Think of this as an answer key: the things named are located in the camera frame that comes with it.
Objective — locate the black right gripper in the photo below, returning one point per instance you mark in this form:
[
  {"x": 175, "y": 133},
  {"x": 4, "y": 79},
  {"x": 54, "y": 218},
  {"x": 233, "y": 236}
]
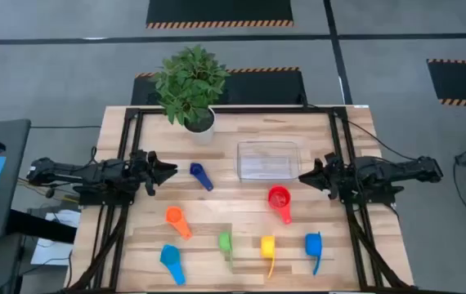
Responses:
[{"x": 339, "y": 175}]

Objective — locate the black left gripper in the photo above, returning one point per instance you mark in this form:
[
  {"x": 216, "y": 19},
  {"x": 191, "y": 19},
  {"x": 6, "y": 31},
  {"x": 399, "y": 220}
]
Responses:
[{"x": 141, "y": 167}]

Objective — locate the dark blue measuring cup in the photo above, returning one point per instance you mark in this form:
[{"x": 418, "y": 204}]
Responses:
[{"x": 196, "y": 169}]

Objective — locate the red measuring cup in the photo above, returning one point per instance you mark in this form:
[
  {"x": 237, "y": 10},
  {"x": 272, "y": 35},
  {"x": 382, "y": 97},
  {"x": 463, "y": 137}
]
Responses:
[{"x": 279, "y": 198}]

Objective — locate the orange measuring cup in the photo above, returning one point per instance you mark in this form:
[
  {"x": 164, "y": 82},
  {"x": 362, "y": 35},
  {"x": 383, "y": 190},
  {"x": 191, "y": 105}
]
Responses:
[{"x": 173, "y": 215}]

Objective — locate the medium blue measuring cup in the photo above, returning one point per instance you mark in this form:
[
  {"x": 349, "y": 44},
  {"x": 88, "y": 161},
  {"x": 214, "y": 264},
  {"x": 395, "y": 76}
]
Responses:
[{"x": 313, "y": 244}]

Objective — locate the light blue measuring cup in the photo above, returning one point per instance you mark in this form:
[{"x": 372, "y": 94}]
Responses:
[{"x": 170, "y": 255}]

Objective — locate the yellow measuring cup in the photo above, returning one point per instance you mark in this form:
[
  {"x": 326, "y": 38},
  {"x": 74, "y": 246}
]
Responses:
[{"x": 267, "y": 247}]

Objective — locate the green measuring cup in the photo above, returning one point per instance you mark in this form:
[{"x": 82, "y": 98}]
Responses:
[{"x": 225, "y": 241}]

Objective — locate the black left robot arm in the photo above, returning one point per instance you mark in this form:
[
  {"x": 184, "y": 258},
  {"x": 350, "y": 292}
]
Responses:
[{"x": 73, "y": 171}]

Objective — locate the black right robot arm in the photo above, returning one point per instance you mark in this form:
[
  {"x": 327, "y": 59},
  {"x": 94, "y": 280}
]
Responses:
[{"x": 400, "y": 169}]

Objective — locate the clear plastic container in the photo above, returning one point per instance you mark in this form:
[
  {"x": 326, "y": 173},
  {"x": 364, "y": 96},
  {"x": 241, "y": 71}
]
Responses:
[{"x": 267, "y": 161}]

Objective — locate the white plant pot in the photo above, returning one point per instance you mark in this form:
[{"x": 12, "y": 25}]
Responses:
[{"x": 204, "y": 136}]

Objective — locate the green leafy plant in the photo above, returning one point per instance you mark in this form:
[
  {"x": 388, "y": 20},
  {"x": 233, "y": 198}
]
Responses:
[{"x": 188, "y": 81}]

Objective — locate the black hazard-striped floor mat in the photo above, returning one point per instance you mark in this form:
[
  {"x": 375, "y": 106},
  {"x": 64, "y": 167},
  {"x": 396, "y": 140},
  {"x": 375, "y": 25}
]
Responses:
[
  {"x": 265, "y": 87},
  {"x": 216, "y": 10},
  {"x": 462, "y": 79}
]

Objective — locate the black desk beam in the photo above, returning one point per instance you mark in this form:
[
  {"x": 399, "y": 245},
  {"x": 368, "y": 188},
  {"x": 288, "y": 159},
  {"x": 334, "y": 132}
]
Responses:
[{"x": 41, "y": 226}]

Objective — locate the white paper sheet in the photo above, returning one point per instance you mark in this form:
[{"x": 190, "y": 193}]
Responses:
[{"x": 49, "y": 253}]

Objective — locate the black monitor with blue screen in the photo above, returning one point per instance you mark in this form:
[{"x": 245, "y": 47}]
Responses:
[{"x": 16, "y": 163}]

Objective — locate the black aluminium frame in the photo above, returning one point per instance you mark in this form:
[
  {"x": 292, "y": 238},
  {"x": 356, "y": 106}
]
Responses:
[{"x": 237, "y": 110}]

